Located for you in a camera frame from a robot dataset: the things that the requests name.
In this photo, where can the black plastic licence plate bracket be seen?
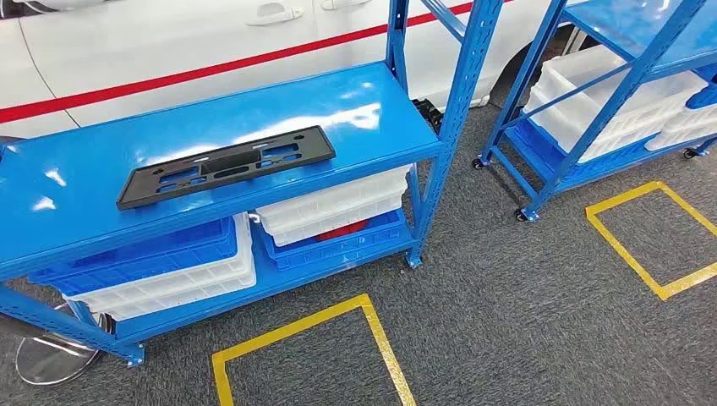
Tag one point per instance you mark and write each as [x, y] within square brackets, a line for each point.
[316, 145]

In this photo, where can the black ribbed plastic part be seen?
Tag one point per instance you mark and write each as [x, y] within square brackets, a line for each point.
[428, 115]

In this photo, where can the blue metal shelf rack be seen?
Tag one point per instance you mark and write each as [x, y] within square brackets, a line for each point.
[168, 129]
[622, 98]

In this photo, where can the red item in crate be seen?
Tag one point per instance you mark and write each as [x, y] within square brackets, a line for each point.
[342, 230]

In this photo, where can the blue plastic crate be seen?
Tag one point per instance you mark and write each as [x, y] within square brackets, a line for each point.
[168, 252]
[610, 162]
[336, 253]

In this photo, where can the yellow floor tape square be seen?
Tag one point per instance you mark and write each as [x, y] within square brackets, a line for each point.
[620, 246]
[386, 347]

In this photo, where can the large white plastic crate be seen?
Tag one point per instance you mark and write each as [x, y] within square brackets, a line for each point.
[588, 112]

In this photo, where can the white car with red stripe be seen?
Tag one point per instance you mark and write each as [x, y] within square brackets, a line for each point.
[168, 45]

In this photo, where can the small white plastic crate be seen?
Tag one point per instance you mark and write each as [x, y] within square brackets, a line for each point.
[683, 129]

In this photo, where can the chrome stanchion with round base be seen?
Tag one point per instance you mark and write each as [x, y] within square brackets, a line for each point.
[50, 358]

